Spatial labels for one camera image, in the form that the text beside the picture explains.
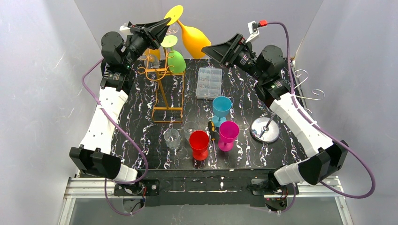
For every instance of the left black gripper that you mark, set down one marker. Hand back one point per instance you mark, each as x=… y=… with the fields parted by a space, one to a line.
x=148 y=33

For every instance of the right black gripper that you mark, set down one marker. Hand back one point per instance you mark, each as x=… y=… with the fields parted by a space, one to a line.
x=233 y=51

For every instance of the clear wine glass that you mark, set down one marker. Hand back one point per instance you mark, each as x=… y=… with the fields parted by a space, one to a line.
x=173 y=29
x=150 y=61

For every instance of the orange plastic wine glass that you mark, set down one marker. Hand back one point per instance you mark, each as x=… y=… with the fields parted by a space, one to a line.
x=193 y=39

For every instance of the green plastic wine glass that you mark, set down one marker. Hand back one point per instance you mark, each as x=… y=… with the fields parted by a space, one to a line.
x=175 y=61

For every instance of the blue plastic wine glass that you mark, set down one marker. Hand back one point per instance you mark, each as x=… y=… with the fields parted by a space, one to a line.
x=221 y=108

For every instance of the gold wire glass rack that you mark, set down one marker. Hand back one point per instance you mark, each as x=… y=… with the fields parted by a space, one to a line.
x=168 y=106

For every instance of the magenta plastic wine glass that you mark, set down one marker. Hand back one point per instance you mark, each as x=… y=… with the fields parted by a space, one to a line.
x=228 y=133

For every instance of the red plastic wine glass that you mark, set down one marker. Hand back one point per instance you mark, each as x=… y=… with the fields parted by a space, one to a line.
x=199 y=143

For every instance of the clear tumbler glass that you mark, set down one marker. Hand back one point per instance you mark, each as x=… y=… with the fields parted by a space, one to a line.
x=189 y=128
x=172 y=138

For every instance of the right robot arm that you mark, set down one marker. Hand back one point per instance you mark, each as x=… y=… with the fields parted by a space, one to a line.
x=324 y=156

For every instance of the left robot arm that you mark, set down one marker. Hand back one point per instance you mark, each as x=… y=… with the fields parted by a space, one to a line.
x=120 y=50

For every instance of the yellow foot orange glass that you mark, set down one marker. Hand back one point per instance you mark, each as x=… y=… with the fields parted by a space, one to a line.
x=156 y=53

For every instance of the clear plastic compartment box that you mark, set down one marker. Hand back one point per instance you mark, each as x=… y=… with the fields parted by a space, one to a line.
x=209 y=83

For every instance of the yellow black screwdriver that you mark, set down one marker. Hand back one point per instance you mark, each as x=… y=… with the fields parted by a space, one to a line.
x=211 y=129

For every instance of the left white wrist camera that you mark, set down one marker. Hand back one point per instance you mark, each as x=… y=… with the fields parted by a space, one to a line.
x=124 y=29

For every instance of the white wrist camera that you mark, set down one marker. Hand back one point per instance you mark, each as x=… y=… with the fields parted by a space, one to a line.
x=254 y=29
x=124 y=29

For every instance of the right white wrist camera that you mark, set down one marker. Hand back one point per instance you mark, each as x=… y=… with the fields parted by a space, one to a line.
x=254 y=29

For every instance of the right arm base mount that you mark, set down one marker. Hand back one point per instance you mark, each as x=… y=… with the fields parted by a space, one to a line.
x=282 y=197

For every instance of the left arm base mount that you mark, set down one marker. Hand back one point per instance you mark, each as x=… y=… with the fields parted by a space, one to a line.
x=134 y=195

